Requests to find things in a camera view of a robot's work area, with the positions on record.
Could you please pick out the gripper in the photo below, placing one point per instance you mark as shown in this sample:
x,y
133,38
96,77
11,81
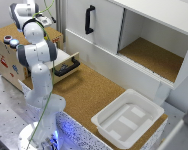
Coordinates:
x,y
45,21

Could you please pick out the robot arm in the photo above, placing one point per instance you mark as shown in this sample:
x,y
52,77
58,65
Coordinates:
x,y
40,80

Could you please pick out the blue button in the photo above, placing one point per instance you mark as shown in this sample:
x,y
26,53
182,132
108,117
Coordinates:
x,y
14,42

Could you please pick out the wooden drawer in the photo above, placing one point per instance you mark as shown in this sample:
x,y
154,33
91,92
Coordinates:
x,y
64,57

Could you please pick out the red button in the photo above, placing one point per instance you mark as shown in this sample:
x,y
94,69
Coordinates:
x,y
7,38

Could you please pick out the wooden drawer box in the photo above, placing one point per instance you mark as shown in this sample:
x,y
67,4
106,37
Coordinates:
x,y
4,56

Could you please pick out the white sliding door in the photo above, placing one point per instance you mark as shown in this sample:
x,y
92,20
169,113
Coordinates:
x,y
104,23

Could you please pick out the white cabinet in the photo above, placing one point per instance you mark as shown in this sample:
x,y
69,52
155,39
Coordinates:
x,y
150,56

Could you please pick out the white plastic box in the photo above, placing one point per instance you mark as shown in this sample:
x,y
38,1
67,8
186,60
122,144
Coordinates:
x,y
127,120

